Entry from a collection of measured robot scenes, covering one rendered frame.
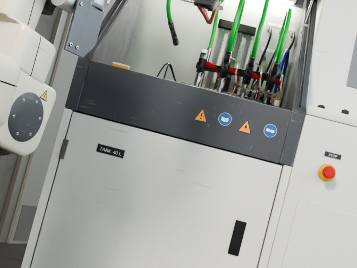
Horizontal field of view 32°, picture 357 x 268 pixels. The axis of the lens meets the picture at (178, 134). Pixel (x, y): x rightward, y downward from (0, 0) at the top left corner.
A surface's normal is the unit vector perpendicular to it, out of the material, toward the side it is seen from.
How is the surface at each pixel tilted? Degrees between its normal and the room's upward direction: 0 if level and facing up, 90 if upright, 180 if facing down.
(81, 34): 90
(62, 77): 90
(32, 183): 90
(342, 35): 76
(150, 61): 90
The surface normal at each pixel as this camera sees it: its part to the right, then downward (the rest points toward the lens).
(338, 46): 0.00, -0.29
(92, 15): 0.87, 0.21
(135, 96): -0.06, -0.07
